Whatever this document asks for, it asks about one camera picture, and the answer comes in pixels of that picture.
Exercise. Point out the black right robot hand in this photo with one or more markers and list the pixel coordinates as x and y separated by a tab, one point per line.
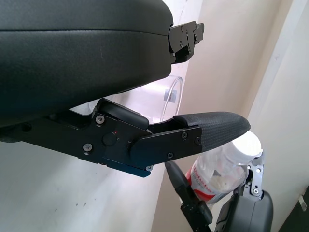
251	215

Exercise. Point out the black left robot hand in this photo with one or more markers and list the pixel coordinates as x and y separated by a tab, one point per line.
72	60

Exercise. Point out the clear plastic water bottle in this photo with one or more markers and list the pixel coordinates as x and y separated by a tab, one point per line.
217	169

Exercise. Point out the clear glass cup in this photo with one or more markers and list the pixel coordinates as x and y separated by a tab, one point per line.
149	99

